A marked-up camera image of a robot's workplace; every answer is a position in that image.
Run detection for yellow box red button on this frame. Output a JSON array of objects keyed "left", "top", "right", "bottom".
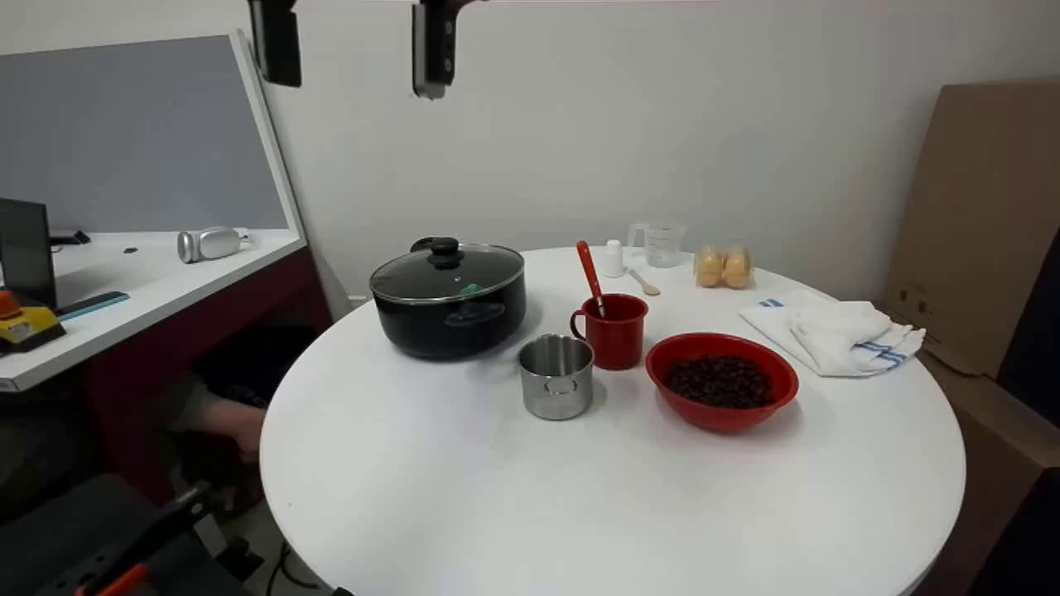
[{"left": 0, "top": 287, "right": 67, "bottom": 355}]

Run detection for clear glass measuring cup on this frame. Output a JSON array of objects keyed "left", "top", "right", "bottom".
[{"left": 625, "top": 219, "right": 690, "bottom": 271}]

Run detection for brown cardboard box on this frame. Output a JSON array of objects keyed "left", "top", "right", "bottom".
[{"left": 914, "top": 350, "right": 1060, "bottom": 596}]

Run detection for white desk maroon side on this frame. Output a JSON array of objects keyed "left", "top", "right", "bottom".
[{"left": 0, "top": 226, "right": 335, "bottom": 523}]

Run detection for dark coffee beans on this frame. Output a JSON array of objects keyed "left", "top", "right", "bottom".
[{"left": 659, "top": 355, "right": 774, "bottom": 412}]

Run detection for stainless steel cup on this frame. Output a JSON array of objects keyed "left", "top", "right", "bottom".
[{"left": 518, "top": 336, "right": 597, "bottom": 423}]

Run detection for black cooking pot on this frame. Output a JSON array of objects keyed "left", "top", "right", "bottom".
[{"left": 367, "top": 275, "right": 531, "bottom": 366}]

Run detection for small white bottle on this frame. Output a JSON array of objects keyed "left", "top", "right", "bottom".
[{"left": 601, "top": 235, "right": 628, "bottom": 283}]

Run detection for glass pot lid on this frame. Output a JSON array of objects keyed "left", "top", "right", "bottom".
[{"left": 367, "top": 235, "right": 528, "bottom": 307}]

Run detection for grey partition board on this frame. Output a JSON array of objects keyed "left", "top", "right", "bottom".
[{"left": 0, "top": 29, "right": 307, "bottom": 240}]

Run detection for small pale spoon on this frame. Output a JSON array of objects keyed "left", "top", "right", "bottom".
[{"left": 624, "top": 262, "right": 661, "bottom": 302}]

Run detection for red enamel mug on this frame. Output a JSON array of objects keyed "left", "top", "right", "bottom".
[{"left": 567, "top": 292, "right": 654, "bottom": 374}]

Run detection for beige round bun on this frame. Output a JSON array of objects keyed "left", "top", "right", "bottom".
[
  {"left": 691, "top": 244, "right": 729, "bottom": 292},
  {"left": 718, "top": 243, "right": 754, "bottom": 292}
]

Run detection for white towel blue print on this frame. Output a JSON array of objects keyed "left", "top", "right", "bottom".
[{"left": 738, "top": 296, "right": 926, "bottom": 380}]

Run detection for person leg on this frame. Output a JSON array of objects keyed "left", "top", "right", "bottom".
[{"left": 161, "top": 377, "right": 269, "bottom": 466}]

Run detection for red bowl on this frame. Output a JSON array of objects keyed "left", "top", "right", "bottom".
[{"left": 644, "top": 333, "right": 803, "bottom": 438}]

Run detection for red handled metal spoon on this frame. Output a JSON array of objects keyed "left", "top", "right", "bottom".
[{"left": 574, "top": 240, "right": 608, "bottom": 322}]

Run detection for black laptop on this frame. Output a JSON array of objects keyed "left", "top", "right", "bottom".
[{"left": 0, "top": 195, "right": 58, "bottom": 311}]

